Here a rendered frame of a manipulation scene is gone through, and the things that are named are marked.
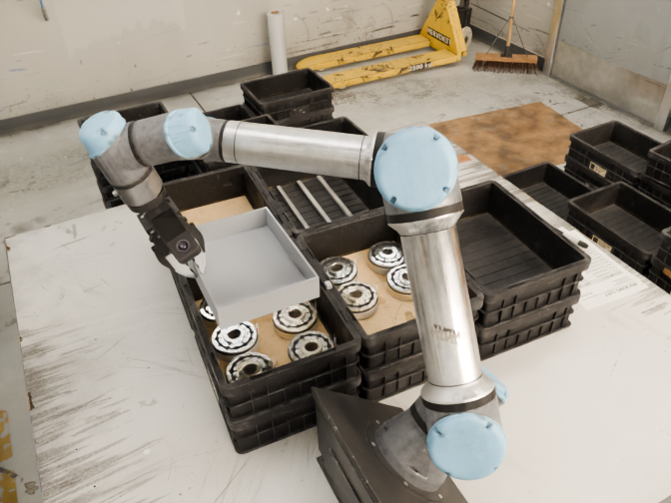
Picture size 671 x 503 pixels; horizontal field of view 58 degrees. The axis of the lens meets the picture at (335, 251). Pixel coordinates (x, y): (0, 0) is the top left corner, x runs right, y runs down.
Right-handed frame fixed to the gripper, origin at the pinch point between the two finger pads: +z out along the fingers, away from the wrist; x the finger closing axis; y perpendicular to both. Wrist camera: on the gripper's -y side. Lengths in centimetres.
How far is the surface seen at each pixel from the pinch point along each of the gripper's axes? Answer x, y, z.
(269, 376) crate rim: -0.4, -18.0, 16.6
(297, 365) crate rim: -6.1, -18.6, 18.0
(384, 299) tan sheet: -33.5, -3.6, 36.2
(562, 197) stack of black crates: -155, 58, 129
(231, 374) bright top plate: 5.9, -7.8, 21.8
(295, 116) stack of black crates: -80, 160, 84
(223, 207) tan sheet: -16, 55, 31
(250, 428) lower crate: 8.7, -16.1, 29.7
